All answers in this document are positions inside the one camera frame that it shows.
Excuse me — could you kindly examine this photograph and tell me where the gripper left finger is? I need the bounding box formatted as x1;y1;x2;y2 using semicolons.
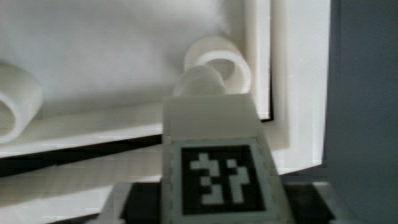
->
97;182;162;224

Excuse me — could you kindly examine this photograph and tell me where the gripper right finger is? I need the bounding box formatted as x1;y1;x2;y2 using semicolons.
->
285;182;356;224

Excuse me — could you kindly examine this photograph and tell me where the white square table top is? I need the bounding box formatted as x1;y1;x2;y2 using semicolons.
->
0;0;272;158

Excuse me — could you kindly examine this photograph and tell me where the white U-shaped obstacle fence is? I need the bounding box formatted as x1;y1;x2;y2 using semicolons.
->
0;0;331;224

